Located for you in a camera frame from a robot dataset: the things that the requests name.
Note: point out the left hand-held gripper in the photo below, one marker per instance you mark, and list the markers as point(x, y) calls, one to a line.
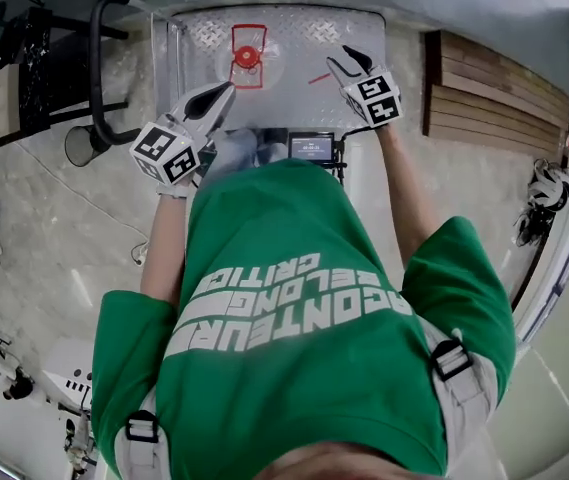
point(164, 153)

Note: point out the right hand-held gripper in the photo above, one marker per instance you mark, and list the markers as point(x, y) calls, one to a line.
point(376, 100)

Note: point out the metal flatbed cart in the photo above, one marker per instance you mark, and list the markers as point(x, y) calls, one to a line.
point(314, 38)

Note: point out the clear water jug red cap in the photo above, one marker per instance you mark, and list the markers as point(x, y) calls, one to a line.
point(245, 56)

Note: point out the person's left forearm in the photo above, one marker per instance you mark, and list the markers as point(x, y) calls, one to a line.
point(164, 253)

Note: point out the person's right forearm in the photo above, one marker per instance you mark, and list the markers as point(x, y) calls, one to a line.
point(406, 198)

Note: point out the red tape strip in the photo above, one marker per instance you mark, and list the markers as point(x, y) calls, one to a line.
point(320, 78)

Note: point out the blue denim jeans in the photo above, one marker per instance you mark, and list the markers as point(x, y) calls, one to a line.
point(236, 150)

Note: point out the person's right black shoe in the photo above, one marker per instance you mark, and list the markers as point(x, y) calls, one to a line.
point(275, 134)

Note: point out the small black display screen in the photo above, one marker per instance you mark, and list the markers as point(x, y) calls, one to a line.
point(310, 146)

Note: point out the white wristband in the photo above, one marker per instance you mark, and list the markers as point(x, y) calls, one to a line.
point(173, 191)

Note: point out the black mesh wastebasket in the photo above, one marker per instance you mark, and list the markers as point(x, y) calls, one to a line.
point(81, 148)

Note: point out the wooden pallet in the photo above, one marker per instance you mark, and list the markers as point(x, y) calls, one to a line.
point(494, 98)

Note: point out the white power strip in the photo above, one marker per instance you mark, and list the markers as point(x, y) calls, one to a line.
point(140, 255)

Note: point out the black metal desk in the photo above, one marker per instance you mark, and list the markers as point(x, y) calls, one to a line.
point(39, 78)

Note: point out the white headset pile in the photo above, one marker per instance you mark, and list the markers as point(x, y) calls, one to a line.
point(554, 188)

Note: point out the green printed t-shirt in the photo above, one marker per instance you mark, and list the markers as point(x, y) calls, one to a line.
point(289, 368)

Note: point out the white box with black marks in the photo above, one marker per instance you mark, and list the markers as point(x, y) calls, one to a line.
point(71, 373)

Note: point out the black round device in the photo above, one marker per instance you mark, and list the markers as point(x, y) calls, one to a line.
point(19, 385)

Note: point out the white door frame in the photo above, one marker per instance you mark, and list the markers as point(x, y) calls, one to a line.
point(549, 288)

